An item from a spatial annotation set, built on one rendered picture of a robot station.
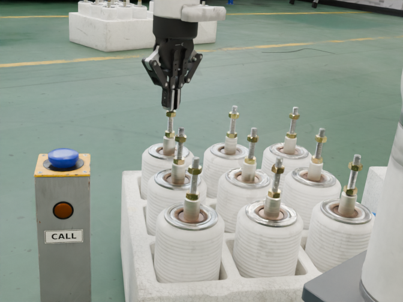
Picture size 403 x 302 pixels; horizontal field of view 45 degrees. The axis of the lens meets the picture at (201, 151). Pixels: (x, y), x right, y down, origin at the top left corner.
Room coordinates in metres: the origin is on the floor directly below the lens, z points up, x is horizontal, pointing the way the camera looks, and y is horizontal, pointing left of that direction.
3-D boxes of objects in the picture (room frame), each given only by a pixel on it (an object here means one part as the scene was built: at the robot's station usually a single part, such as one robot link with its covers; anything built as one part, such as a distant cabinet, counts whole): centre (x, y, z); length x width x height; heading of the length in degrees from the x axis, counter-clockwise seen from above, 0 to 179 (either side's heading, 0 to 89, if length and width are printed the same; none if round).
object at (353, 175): (0.66, -0.22, 0.31); 0.01 x 0.01 x 0.08
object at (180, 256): (0.60, 0.01, 0.16); 0.10 x 0.10 x 0.18
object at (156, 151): (0.83, 0.06, 0.25); 0.08 x 0.08 x 0.01
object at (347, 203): (0.66, -0.22, 0.26); 0.02 x 0.02 x 0.03
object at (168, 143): (0.83, 0.06, 0.26); 0.02 x 0.02 x 0.03
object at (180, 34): (0.83, 0.06, 0.45); 0.08 x 0.08 x 0.09
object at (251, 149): (0.74, -0.08, 0.30); 0.01 x 0.01 x 0.08
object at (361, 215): (0.66, -0.22, 0.25); 0.08 x 0.08 x 0.01
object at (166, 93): (0.81, 0.07, 0.37); 0.03 x 0.01 x 0.05; 141
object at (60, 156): (0.60, 0.18, 0.32); 0.04 x 0.04 x 0.02
